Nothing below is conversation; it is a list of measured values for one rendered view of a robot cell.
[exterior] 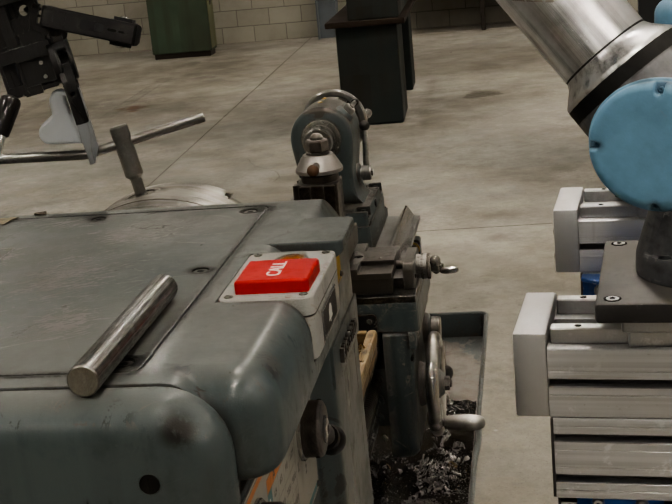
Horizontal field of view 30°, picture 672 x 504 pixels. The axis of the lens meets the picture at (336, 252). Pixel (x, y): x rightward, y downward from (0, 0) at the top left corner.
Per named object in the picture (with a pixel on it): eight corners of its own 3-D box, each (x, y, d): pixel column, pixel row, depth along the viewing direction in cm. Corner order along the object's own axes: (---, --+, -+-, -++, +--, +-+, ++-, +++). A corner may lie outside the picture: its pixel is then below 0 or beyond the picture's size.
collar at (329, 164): (339, 175, 204) (338, 157, 204) (292, 178, 206) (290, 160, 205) (346, 165, 212) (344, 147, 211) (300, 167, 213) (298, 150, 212)
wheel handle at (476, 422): (485, 432, 208) (484, 417, 208) (437, 434, 210) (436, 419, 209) (486, 426, 211) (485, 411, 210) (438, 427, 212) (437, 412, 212)
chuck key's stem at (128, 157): (157, 213, 151) (126, 122, 148) (158, 215, 149) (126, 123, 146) (139, 218, 151) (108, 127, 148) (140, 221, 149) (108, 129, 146)
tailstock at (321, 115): (371, 248, 257) (359, 107, 249) (277, 253, 260) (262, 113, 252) (386, 212, 285) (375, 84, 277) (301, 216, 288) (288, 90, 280)
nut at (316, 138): (327, 155, 206) (325, 134, 205) (304, 156, 206) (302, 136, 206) (331, 150, 210) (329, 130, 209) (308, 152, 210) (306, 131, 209)
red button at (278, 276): (310, 302, 98) (307, 277, 98) (235, 305, 99) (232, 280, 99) (321, 279, 104) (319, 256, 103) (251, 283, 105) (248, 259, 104)
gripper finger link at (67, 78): (75, 125, 146) (51, 53, 145) (90, 120, 146) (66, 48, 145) (74, 126, 142) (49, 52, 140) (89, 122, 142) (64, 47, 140)
